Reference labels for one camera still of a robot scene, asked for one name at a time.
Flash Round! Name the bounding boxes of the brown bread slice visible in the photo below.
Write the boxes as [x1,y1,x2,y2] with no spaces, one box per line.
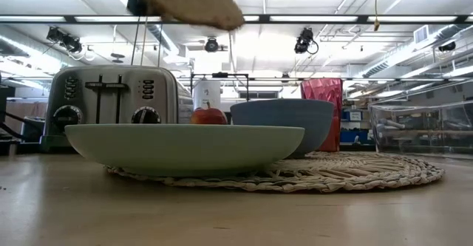
[135,0,245,32]

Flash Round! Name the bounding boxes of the red apple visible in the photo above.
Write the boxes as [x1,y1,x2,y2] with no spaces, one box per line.
[190,101,228,125]

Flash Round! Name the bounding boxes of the pale green plate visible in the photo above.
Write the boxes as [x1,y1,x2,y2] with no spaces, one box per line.
[64,123,306,177]

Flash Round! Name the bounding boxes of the blue bowl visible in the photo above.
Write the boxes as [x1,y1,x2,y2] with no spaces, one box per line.
[229,98,336,160]

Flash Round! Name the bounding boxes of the red plastic tumbler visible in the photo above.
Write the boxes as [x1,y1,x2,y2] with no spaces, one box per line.
[300,78,344,153]

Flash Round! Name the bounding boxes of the stainless steel four-slot toaster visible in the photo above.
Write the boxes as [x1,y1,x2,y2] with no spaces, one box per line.
[40,64,194,153]

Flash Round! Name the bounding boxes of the white cylindrical tank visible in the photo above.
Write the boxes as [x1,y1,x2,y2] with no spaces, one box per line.
[192,80,222,110]

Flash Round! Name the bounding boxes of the grey trash bin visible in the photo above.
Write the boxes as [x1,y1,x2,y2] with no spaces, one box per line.
[20,116,47,140]

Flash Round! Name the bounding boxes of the black overhead light bar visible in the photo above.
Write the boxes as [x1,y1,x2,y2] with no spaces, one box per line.
[0,14,473,25]

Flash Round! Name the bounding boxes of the blue bin shelving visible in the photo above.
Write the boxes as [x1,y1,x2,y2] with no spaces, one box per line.
[338,107,370,144]

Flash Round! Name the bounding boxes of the round woven straw placemat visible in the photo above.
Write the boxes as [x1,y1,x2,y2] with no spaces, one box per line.
[105,151,446,194]

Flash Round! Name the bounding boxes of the clear plastic container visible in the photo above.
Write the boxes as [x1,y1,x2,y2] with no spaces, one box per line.
[368,100,473,160]

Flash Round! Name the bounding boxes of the yellow hanging cable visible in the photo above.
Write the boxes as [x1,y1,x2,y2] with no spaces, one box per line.
[372,0,381,32]

